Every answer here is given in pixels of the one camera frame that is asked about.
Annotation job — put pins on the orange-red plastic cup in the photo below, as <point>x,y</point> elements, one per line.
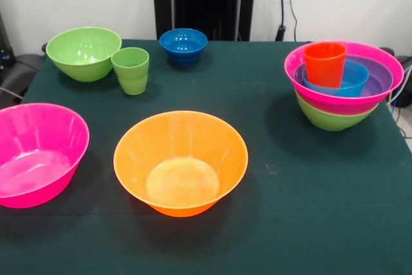
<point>325,65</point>

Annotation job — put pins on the translucent blue bowl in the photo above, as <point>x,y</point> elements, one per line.
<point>354,78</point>

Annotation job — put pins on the green plastic bowl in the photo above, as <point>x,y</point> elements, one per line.
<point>334,122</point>
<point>83,49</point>

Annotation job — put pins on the green plastic cup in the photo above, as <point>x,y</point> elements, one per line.
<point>132,78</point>

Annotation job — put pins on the dark green tablecloth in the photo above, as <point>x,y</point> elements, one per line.
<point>289,207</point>

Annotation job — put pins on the pink plastic bowl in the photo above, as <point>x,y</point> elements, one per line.
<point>370,53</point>
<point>38,146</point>

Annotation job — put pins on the purple plastic bowl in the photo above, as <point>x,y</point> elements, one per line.
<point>380,78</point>

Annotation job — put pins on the orange plastic bowl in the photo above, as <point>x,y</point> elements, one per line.
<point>180,133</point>

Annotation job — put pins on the dark blue bowl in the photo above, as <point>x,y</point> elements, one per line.
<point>183,46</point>

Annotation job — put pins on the black equipment box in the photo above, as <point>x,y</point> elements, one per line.
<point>4,43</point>

